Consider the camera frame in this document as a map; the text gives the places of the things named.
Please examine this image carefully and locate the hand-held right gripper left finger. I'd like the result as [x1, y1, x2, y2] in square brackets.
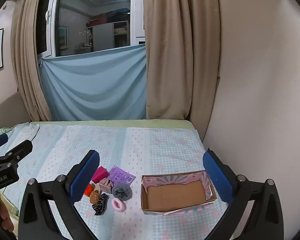
[18, 150, 100, 240]

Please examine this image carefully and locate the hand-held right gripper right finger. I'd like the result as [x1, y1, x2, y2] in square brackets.
[202, 148, 284, 240]

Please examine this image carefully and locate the pink beige bow pouch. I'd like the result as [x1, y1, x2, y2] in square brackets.
[99, 177, 113, 194]

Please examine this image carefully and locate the brown teddy bear hair tie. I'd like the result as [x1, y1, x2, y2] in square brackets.
[89, 190, 100, 204]

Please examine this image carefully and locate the black printed scrunchie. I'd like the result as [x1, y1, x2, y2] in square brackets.
[92, 193, 108, 216]

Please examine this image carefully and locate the grey sock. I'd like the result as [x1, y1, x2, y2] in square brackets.
[112, 183, 133, 202]

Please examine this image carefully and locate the cardboard box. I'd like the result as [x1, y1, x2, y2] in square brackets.
[140, 169, 217, 216]

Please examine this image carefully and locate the pink fluffy scrunchie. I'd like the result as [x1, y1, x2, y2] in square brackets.
[111, 198, 127, 212]

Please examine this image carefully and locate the person's left hand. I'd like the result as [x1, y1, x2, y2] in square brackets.
[0, 200, 15, 233]

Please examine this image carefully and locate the magenta small box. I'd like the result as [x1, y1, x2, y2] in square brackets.
[91, 166, 108, 183]

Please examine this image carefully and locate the grey beige sofa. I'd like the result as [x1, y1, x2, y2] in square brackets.
[0, 91, 32, 133]

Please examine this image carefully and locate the purple plastic packet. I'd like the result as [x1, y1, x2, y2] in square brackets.
[107, 165, 136, 186]

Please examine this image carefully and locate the pale green bed sheet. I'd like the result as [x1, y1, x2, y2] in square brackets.
[15, 119, 204, 143]

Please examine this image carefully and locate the beige curtain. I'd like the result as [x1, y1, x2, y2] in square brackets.
[10, 0, 52, 122]
[143, 0, 222, 120]

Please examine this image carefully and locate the light blue hanging cloth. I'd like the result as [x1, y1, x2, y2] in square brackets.
[39, 44, 148, 121]

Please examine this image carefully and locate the white framed window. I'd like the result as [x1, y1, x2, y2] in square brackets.
[36, 0, 145, 58]

